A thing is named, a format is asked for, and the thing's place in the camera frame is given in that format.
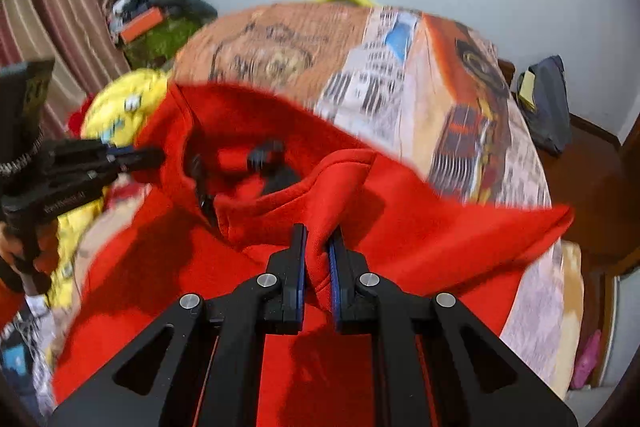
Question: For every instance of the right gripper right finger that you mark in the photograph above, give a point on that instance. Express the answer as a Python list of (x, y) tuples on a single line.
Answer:
[(434, 363)]

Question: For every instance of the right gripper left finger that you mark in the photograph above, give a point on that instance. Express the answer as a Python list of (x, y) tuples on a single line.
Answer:
[(199, 363)]

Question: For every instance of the red hooded sweatshirt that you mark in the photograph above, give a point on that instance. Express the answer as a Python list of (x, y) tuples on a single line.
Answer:
[(242, 168)]

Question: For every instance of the person's left hand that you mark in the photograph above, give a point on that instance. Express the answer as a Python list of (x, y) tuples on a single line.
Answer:
[(32, 255)]

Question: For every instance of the yellow cartoon fleece blanket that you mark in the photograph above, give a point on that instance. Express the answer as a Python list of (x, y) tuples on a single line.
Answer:
[(114, 116)]

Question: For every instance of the pink croc shoe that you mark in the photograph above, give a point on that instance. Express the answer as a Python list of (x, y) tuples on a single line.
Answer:
[(587, 360)]

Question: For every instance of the striped curtain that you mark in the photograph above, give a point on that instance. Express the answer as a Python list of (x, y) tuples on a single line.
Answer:
[(74, 33)]

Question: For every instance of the printed newspaper pattern bedspread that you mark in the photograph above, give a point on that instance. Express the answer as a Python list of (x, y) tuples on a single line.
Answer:
[(418, 88)]

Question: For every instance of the dark blue backpack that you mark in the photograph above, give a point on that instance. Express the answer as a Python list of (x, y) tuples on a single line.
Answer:
[(540, 94)]

